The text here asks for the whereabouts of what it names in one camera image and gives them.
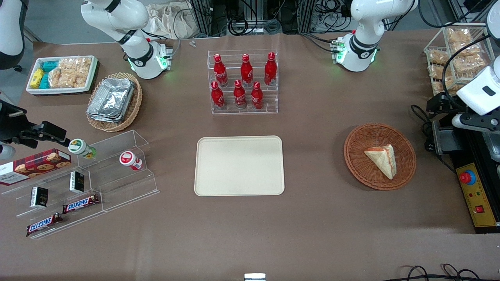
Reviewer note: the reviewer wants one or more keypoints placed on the aluminium frame rack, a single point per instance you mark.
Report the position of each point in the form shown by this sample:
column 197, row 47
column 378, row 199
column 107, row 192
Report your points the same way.
column 300, row 15

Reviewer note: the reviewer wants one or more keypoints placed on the red lid drink bottle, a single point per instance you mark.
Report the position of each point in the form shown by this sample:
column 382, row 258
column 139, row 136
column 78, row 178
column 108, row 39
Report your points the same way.
column 129, row 160

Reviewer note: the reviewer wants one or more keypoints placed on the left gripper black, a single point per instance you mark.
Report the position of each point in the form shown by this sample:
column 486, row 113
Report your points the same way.
column 438, row 104

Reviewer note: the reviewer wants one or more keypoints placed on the white rectangular snack tray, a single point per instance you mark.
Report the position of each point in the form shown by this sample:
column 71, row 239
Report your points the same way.
column 62, row 91

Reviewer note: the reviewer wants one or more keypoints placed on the yellow snack packet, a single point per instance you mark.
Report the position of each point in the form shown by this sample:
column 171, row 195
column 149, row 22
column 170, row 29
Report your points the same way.
column 36, row 78

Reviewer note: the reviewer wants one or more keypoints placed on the silver metal bracket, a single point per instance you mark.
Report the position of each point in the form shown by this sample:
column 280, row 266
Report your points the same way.
column 254, row 277

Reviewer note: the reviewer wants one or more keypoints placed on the clear bag of pastry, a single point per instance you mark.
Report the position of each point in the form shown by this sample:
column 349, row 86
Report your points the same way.
column 441, row 86
column 466, row 49
column 438, row 72
column 459, row 36
column 470, row 64
column 437, row 57

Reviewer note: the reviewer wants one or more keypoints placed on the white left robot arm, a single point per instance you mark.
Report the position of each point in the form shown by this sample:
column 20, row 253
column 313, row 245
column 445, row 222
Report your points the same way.
column 361, row 35

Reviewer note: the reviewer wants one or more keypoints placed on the red cookie box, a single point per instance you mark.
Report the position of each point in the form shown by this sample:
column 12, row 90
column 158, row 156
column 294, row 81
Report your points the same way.
column 35, row 166

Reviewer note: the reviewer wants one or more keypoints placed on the triangular sandwich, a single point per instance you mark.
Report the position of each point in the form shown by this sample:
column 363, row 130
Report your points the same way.
column 383, row 158

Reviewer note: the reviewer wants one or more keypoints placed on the beige crumpled cloth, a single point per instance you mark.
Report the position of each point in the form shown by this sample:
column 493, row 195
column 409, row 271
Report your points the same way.
column 172, row 19

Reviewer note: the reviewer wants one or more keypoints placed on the clear bag of rice crackers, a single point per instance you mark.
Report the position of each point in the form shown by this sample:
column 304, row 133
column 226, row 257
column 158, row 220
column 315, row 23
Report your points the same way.
column 62, row 80
column 78, row 66

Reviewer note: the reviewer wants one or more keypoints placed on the beige plastic tray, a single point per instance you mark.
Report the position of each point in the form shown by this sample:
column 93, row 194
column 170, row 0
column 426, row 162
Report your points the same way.
column 239, row 166

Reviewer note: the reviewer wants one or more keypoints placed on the teal snack packet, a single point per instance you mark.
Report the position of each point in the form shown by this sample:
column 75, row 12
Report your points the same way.
column 50, row 66
column 44, row 81

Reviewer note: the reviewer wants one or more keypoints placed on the aluminium foil tray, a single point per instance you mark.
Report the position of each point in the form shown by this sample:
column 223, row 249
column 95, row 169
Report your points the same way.
column 102, row 119
column 111, row 97

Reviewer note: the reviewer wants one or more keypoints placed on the red cola bottle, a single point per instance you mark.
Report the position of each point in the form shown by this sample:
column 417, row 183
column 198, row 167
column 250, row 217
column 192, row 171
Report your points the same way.
column 270, row 70
column 256, row 97
column 217, row 97
column 220, row 72
column 246, row 72
column 240, row 96

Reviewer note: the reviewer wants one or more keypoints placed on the small black box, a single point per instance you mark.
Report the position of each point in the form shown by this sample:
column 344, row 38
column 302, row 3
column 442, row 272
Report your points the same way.
column 39, row 197
column 77, row 182

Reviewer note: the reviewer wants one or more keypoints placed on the clear acrylic stepped shelf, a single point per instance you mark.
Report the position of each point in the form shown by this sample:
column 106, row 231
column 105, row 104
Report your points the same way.
column 117, row 183

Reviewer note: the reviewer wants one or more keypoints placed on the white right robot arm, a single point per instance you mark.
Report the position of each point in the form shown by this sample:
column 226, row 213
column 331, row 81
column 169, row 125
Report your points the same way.
column 133, row 31

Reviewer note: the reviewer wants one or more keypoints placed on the black control box yellow panel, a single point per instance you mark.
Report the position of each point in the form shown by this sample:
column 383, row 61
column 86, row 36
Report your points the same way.
column 478, row 195

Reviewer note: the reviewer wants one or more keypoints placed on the green lid drink bottle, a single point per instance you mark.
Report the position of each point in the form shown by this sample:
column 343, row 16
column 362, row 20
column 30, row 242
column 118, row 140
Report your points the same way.
column 80, row 147

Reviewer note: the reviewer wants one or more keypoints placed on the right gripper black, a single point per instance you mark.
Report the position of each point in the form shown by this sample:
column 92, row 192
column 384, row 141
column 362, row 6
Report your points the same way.
column 11, row 125

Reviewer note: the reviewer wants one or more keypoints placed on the red emergency stop button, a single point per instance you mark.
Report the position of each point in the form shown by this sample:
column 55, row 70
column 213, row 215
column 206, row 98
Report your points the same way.
column 466, row 177

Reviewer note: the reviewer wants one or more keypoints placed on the oval light wicker basket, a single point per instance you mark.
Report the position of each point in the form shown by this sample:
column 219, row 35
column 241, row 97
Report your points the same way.
column 133, row 105

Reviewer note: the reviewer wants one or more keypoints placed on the round brown wicker basket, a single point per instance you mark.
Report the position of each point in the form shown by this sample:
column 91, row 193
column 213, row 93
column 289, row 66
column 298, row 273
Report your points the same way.
column 359, row 156

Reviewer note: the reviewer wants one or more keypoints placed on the clear acrylic bottle rack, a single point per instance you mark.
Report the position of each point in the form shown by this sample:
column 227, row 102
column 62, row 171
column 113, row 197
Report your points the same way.
column 244, row 111

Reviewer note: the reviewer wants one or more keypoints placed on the snickers chocolate bar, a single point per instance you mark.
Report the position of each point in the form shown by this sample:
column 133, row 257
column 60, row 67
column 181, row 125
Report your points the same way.
column 43, row 224
column 81, row 203

